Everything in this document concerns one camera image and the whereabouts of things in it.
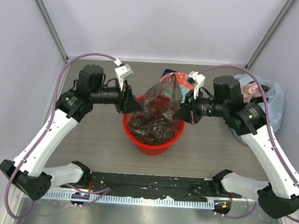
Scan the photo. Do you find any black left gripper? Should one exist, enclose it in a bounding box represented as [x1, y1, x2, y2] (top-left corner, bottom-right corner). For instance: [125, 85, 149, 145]
[90, 77, 146, 116]

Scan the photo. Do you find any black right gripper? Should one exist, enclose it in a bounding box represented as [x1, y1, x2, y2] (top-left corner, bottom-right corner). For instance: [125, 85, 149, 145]
[173, 87, 229, 127]

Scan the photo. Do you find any black plastic trash bag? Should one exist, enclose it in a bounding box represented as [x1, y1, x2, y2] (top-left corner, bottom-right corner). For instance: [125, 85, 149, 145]
[127, 73, 182, 146]

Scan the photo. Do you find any red mesh trash bin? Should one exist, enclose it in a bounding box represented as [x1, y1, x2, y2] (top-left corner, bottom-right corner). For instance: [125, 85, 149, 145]
[120, 92, 187, 159]

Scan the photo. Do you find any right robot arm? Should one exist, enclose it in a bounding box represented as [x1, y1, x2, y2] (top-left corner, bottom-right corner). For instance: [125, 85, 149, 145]
[173, 72, 299, 219]

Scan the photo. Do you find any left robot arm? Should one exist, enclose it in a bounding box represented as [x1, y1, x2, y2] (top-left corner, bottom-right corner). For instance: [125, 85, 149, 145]
[0, 64, 143, 201]

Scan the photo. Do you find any pink crumpled trash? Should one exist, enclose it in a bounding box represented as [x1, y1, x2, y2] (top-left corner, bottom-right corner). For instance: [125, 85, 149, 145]
[241, 82, 263, 103]

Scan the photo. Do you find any blue plastic trash bag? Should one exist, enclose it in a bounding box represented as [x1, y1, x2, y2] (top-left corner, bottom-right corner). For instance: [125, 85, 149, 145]
[231, 74, 285, 145]

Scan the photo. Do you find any red patterned plate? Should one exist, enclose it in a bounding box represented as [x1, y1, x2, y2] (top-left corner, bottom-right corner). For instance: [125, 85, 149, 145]
[159, 72, 194, 104]

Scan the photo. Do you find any blue place mat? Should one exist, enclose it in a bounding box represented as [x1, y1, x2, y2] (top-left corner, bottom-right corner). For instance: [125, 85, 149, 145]
[161, 69, 178, 77]

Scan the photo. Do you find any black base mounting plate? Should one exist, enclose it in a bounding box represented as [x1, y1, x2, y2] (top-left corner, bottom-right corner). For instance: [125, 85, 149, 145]
[73, 172, 241, 201]

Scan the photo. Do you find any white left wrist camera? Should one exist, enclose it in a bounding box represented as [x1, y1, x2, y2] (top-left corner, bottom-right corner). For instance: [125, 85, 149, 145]
[114, 58, 134, 91]

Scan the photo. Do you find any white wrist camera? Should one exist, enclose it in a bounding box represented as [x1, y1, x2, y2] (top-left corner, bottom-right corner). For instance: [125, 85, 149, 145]
[187, 71, 205, 99]
[114, 58, 134, 91]

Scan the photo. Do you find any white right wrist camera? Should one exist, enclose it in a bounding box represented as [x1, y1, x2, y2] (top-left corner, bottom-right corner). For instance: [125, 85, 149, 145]
[187, 71, 205, 99]

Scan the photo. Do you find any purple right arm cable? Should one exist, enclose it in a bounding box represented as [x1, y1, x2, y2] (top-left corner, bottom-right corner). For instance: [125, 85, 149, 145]
[188, 63, 299, 224]

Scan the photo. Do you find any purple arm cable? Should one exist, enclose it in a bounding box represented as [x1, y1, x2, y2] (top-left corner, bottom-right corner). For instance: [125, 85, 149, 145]
[188, 63, 299, 224]
[3, 47, 122, 224]

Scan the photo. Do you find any white slotted cable duct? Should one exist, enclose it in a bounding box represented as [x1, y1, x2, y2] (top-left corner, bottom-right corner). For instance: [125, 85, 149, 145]
[40, 188, 215, 210]

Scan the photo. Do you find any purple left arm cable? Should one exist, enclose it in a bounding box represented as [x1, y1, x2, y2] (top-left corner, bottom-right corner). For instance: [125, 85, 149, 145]
[3, 47, 122, 224]

